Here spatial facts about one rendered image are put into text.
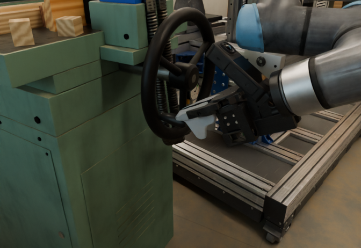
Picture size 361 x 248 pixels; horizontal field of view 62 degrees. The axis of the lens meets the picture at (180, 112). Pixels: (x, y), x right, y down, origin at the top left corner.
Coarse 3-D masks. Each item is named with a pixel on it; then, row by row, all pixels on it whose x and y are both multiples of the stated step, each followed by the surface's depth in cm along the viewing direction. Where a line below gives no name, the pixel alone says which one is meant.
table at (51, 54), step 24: (0, 48) 52; (24, 48) 52; (48, 48) 56; (72, 48) 60; (96, 48) 66; (120, 48) 64; (144, 48) 65; (0, 72) 51; (24, 72) 53; (48, 72) 57
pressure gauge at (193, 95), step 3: (198, 84) 99; (195, 87) 98; (198, 87) 100; (192, 90) 97; (195, 90) 98; (198, 90) 100; (189, 93) 96; (192, 93) 97; (195, 93) 99; (198, 93) 101; (189, 96) 96; (192, 96) 98; (195, 96) 99; (186, 99) 100; (189, 99) 99; (192, 99) 98; (195, 99) 99; (186, 102) 101; (189, 102) 101
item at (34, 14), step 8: (0, 16) 62; (8, 16) 63; (16, 16) 65; (24, 16) 66; (32, 16) 68; (40, 16) 69; (0, 24) 62; (8, 24) 64; (32, 24) 68; (40, 24) 70; (0, 32) 63; (8, 32) 64
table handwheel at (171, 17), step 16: (176, 16) 57; (192, 16) 61; (160, 32) 54; (208, 32) 69; (160, 48) 54; (208, 48) 73; (128, 64) 71; (144, 64) 54; (160, 64) 57; (176, 64) 65; (192, 64) 64; (208, 64) 75; (144, 80) 54; (176, 80) 64; (192, 80) 65; (208, 80) 76; (144, 96) 55; (208, 96) 77; (144, 112) 57; (160, 128) 60; (176, 128) 68
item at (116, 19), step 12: (96, 0) 67; (168, 0) 69; (96, 12) 66; (108, 12) 64; (120, 12) 62; (132, 12) 61; (144, 12) 62; (156, 12) 66; (168, 12) 70; (96, 24) 67; (108, 24) 65; (120, 24) 63; (132, 24) 62; (144, 24) 63; (108, 36) 66; (120, 36) 65; (132, 36) 63; (144, 36) 64
